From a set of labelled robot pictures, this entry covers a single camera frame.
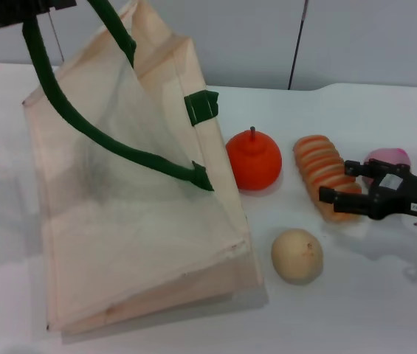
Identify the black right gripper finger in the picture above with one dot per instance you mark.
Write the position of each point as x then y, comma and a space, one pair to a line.
344, 201
355, 168

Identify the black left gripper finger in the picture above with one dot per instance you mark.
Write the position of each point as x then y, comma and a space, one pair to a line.
57, 3

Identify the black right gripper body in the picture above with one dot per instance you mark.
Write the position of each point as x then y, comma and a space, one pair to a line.
411, 195

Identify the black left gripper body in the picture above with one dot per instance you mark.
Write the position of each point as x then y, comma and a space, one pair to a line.
1, 13

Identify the ridged toy bread loaf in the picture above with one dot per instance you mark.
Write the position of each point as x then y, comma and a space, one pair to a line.
317, 162

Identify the pink toy peach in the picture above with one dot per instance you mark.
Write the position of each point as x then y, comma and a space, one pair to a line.
389, 155

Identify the beige round toy fruit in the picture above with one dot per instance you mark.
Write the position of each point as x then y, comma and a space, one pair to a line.
296, 256

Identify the orange toy fruit with stem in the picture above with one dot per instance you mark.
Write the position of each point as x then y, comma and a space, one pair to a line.
254, 166

